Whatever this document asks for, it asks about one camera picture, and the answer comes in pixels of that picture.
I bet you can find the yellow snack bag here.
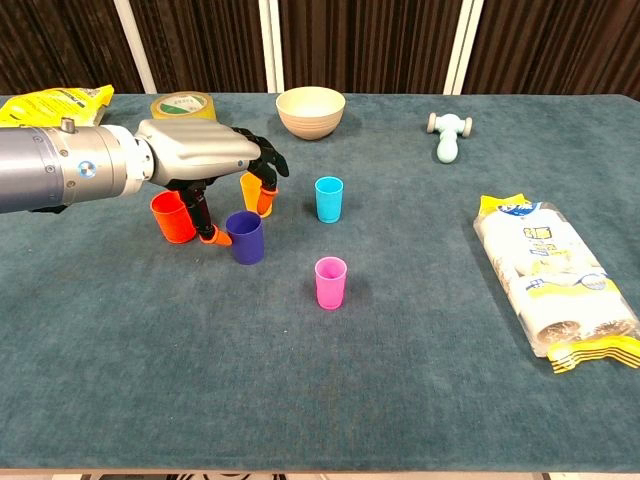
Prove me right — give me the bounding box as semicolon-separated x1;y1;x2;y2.
0;84;115;129

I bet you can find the white yellow scouring pad pack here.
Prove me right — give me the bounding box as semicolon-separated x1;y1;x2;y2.
473;193;640;376

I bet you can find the yellow plastic cup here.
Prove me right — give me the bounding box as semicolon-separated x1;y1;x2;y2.
239;172;274;219

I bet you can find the pink plastic cup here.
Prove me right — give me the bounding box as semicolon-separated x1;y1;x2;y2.
314;256;348;311

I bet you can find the dark blue plastic cup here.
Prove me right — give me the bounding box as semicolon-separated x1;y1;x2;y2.
225;210;265;266

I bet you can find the clear yellowish tape roll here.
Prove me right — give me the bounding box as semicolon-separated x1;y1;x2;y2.
150;91;218;123

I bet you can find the blue table cloth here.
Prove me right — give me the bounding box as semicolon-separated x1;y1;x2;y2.
0;93;640;474

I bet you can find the beige bowl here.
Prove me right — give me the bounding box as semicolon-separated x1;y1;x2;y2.
275;86;347;142

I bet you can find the orange plastic cup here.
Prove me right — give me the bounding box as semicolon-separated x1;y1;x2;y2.
150;190;198;245

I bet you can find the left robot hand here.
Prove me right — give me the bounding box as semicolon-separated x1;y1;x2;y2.
134;118;290;247

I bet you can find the light blue plastic cup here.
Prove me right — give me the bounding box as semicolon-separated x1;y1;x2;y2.
314;176;345;224

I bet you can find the light blue toy hammer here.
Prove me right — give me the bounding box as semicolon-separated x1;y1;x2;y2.
426;112;474;165

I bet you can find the white partition post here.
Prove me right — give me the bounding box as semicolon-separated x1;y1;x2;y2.
113;0;159;95
257;0;286;94
443;0;485;95

